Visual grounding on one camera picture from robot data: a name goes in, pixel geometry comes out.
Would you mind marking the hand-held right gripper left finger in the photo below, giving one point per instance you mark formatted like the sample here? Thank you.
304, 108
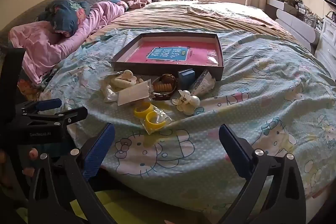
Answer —
99, 150

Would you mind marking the bagged white card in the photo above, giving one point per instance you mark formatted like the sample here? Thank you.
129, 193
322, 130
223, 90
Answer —
134, 94

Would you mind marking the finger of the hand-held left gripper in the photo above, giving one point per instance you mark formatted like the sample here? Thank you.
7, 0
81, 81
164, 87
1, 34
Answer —
69, 114
50, 104

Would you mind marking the person's yellow-green clothing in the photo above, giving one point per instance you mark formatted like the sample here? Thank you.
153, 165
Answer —
126, 203

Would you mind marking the blue floral pillow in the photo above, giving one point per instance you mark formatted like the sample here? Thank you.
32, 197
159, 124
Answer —
65, 16

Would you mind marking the cream hair claw clip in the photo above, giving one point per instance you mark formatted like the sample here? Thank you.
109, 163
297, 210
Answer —
122, 82

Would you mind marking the person's left hand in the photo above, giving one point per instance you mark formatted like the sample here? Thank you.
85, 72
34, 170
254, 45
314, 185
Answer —
32, 153

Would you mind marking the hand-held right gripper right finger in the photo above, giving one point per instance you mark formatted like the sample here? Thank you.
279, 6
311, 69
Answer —
233, 146

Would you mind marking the pearl flower hair clip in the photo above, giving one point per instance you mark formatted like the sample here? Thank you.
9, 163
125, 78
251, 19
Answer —
194, 100

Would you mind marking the clear plastic bag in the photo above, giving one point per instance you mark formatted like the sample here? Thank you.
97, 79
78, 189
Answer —
203, 85

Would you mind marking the dark brown cardboard box tray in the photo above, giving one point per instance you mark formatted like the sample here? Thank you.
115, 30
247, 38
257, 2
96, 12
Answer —
147, 68

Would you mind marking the cartoon cat printed blanket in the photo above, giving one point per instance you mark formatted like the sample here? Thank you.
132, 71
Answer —
236, 108

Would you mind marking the pink book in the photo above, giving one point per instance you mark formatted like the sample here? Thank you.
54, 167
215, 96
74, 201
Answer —
199, 52

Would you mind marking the white crumpled cloth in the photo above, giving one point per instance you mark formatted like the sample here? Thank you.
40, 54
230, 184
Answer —
199, 11

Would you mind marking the tan bed sheet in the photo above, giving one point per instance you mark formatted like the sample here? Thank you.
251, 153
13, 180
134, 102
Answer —
170, 16

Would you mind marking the orange cartoon print cloth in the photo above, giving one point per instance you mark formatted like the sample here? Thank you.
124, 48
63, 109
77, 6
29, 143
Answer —
26, 88

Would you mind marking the pink quilt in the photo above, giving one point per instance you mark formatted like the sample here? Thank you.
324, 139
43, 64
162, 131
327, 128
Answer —
47, 50

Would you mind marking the small blue box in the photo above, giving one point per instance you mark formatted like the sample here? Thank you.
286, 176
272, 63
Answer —
185, 78

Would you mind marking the white dresser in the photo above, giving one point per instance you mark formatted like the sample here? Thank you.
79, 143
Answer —
328, 37

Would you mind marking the cluttered dressing table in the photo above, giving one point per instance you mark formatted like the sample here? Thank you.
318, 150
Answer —
275, 2

